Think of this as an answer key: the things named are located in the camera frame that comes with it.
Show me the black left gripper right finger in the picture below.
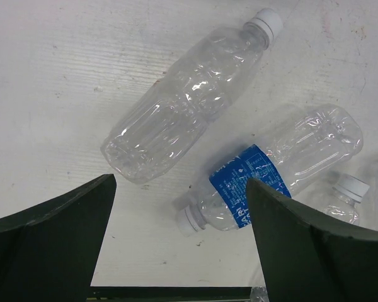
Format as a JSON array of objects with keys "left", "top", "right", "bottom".
[{"left": 246, "top": 179, "right": 378, "bottom": 301}]

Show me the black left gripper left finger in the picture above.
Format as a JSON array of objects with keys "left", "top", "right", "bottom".
[{"left": 0, "top": 174, "right": 117, "bottom": 301}]

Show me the clear bottle white cap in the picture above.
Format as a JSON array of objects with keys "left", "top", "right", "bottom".
[{"left": 320, "top": 174, "right": 370, "bottom": 225}]

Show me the clear bottle blue label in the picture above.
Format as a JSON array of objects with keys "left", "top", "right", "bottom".
[{"left": 176, "top": 104, "right": 364, "bottom": 237}]

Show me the long clear plastic bottle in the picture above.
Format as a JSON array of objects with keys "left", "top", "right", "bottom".
[{"left": 101, "top": 8, "right": 283, "bottom": 184}]

